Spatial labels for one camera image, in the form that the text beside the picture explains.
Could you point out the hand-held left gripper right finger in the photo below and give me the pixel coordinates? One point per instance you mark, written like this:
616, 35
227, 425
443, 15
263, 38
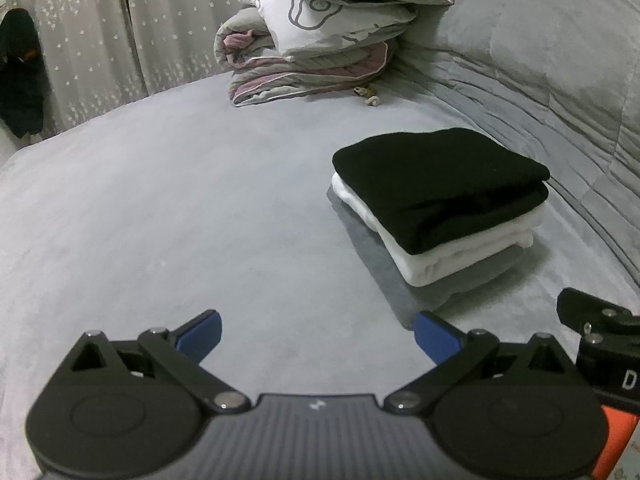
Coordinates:
437, 337

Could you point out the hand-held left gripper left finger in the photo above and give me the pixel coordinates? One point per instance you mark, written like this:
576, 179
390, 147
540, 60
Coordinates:
200, 332

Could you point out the black garment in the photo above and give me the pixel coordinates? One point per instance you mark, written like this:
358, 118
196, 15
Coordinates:
440, 185

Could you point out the black hanging clothes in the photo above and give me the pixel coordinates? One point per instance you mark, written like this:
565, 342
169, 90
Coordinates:
20, 75

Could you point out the white folded garment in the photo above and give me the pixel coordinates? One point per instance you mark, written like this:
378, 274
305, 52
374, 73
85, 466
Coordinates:
450, 260

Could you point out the orange paper sheet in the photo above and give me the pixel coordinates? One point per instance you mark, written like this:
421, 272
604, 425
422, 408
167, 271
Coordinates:
612, 440

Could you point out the grey folded garment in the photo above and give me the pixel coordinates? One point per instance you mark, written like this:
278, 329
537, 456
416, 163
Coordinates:
380, 275

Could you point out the light blue card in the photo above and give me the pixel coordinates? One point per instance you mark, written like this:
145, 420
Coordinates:
630, 460

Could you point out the grey bed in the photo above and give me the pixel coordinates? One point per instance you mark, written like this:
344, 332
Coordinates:
175, 200

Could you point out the small beige trinket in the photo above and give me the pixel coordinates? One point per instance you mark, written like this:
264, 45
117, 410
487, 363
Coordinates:
367, 96

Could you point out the pink grey folded quilt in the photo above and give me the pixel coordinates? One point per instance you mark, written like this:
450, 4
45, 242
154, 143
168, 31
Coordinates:
300, 75

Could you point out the grey quilted blanket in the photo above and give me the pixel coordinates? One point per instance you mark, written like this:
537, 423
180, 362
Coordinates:
550, 60

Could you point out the grey star-patterned curtain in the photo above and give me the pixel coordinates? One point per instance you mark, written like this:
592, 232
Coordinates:
125, 35

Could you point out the white printed pillow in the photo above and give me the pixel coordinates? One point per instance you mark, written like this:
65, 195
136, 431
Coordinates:
320, 20

